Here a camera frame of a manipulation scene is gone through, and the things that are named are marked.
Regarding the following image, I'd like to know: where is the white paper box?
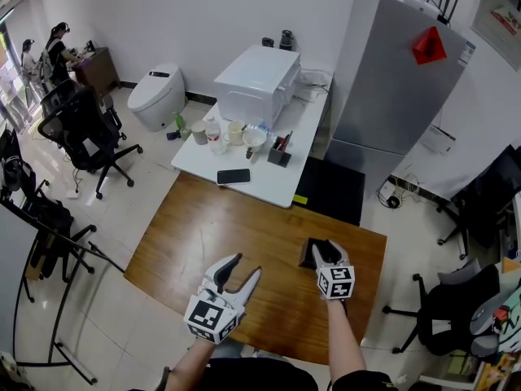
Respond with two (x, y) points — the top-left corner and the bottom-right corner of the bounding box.
(420, 124), (458, 155)

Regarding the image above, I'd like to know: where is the white bowl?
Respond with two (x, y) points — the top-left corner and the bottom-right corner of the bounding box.
(242, 127), (268, 150)

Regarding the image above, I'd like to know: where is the silver refrigerator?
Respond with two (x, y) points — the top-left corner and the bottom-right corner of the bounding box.
(324, 0), (478, 198)

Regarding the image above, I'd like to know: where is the floor cables and power strip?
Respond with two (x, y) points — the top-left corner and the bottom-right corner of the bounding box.
(375, 172), (421, 210)

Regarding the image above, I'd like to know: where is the grey cup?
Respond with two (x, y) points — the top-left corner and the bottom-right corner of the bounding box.
(190, 119), (209, 146)

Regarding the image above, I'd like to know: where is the black router with antennas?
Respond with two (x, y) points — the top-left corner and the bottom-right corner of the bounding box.
(424, 0), (462, 29)

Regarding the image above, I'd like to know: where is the cream mug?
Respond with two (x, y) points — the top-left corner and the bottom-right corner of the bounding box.
(221, 120), (247, 147)

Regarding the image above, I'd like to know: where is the black low cabinet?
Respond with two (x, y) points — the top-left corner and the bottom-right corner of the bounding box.
(292, 156), (366, 227)

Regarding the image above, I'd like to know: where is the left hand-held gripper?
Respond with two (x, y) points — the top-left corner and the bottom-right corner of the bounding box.
(182, 252), (263, 345)

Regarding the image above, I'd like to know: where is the person's right forearm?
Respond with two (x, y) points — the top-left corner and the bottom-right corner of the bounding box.
(325, 297), (368, 385)

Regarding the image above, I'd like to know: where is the white toilet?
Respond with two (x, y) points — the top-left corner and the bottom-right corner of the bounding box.
(126, 62), (187, 134)

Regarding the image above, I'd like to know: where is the green spray bottle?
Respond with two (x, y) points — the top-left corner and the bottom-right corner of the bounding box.
(173, 112), (191, 141)

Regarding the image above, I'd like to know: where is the fridge energy label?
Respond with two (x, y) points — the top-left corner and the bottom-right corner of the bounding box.
(461, 40), (478, 67)

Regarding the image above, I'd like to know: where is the brown wooden cabinet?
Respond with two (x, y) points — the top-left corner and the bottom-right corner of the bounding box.
(71, 46), (122, 98)

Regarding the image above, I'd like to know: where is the black thermos flask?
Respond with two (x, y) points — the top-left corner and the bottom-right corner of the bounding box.
(278, 29), (296, 53)

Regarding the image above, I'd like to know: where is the person's left forearm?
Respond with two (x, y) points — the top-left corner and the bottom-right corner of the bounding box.
(164, 335), (224, 391)

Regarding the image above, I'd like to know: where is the red diamond paper sticker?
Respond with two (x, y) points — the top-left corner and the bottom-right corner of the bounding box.
(411, 25), (449, 66)

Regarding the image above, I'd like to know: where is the white side table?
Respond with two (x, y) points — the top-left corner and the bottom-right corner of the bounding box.
(170, 69), (335, 209)

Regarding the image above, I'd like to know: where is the person's black clothing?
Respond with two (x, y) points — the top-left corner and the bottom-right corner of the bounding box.
(134, 356), (399, 391)

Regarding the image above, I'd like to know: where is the colourful clutter pile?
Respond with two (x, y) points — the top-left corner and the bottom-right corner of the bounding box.
(469, 286), (521, 358)

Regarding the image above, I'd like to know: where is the white microwave oven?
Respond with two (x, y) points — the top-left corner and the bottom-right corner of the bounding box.
(212, 43), (303, 132)

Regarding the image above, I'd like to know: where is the wall notice panel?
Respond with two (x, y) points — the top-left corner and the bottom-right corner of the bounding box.
(471, 0), (521, 72)

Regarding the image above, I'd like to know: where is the grey desk organiser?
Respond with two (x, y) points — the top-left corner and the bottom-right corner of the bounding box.
(266, 135), (293, 169)

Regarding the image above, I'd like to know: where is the black office chair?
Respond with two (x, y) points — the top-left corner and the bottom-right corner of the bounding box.
(37, 79), (145, 201)
(382, 258), (502, 357)
(436, 144), (521, 261)

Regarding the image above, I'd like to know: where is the black smartphone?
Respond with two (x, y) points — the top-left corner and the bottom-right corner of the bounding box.
(216, 168), (252, 187)

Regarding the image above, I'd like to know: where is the small black object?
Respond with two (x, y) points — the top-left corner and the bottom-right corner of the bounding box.
(298, 237), (327, 270)

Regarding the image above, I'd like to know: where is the clear water bottle red label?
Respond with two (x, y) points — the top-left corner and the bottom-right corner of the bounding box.
(204, 116), (227, 156)

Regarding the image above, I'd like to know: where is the large whiteboard on stand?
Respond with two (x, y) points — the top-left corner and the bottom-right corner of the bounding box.
(0, 193), (126, 385)

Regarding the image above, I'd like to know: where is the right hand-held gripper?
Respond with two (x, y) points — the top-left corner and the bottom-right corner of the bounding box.
(310, 239), (357, 301)

